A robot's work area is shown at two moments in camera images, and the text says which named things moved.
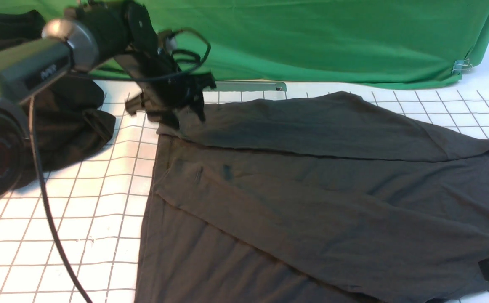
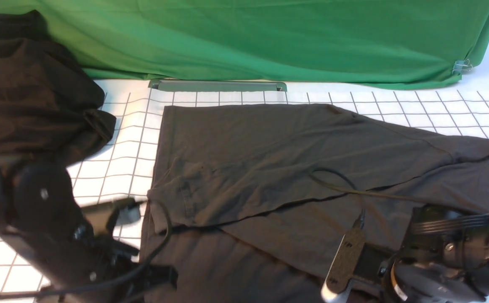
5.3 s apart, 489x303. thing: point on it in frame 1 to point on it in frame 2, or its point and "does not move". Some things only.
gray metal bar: [248, 86] does not move
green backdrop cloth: [391, 43] does not move
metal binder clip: [459, 65] does not move
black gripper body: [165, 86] to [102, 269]
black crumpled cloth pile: [61, 124] does not move
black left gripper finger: [138, 103] to [158, 275]
